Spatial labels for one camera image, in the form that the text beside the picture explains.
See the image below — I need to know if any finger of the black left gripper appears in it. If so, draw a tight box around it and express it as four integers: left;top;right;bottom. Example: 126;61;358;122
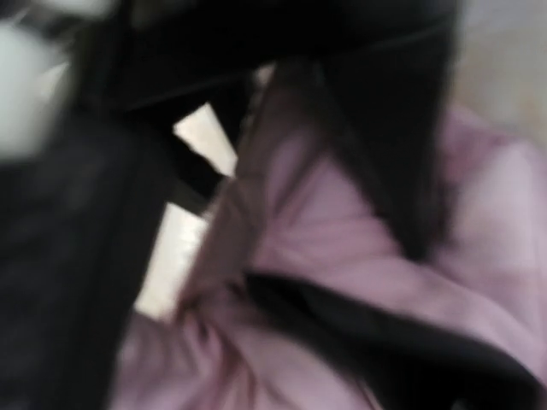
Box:
318;25;455;261

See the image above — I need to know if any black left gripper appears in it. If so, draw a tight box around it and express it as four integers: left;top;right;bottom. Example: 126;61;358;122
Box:
1;1;458;409

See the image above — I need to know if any pink and black umbrella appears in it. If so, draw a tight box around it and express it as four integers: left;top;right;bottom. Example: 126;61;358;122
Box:
110;62;546;409

